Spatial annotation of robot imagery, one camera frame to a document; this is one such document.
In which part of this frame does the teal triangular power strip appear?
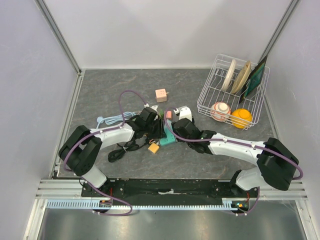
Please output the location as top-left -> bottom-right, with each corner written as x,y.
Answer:
159,125 -> 176,146

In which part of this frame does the pink cube socket adapter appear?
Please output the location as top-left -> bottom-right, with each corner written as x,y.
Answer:
155,88 -> 168,103

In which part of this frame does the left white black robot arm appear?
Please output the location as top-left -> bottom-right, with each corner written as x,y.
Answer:
58,107 -> 164,197

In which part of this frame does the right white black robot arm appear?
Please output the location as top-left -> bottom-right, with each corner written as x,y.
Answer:
171,118 -> 303,197

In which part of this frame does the pink usb charger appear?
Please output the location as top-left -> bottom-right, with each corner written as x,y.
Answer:
165,110 -> 173,120

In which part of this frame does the yellow usb charger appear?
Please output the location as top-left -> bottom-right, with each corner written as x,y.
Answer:
148,143 -> 160,154

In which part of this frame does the orange bowl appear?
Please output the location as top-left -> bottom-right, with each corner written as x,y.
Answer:
230,108 -> 253,129

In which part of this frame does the white plate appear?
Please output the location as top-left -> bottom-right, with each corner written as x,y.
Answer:
220,58 -> 237,92

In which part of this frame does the beige plate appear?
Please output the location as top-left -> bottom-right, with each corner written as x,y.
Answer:
230,60 -> 252,94

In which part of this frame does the dark green square plate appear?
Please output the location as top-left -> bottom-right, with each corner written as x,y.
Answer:
238,55 -> 268,104

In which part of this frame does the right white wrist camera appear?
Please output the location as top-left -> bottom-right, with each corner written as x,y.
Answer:
173,105 -> 193,121

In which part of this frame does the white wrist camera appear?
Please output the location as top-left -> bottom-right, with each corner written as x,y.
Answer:
173,105 -> 193,121
144,103 -> 159,112

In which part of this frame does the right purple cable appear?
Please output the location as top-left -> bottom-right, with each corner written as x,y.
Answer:
163,107 -> 304,180

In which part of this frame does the purple cable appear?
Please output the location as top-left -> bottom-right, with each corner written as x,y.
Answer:
163,107 -> 304,180
62,90 -> 151,216

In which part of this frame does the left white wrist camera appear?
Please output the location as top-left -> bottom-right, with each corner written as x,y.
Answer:
144,103 -> 159,112

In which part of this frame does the light blue cable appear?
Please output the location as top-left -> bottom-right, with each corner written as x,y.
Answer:
96,111 -> 138,127

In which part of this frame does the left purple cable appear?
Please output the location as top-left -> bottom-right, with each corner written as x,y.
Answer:
62,90 -> 151,216

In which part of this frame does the white wire dish rack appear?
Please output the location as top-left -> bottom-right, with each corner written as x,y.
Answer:
197,53 -> 270,130

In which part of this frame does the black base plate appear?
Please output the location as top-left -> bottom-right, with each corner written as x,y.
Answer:
81,177 -> 261,206

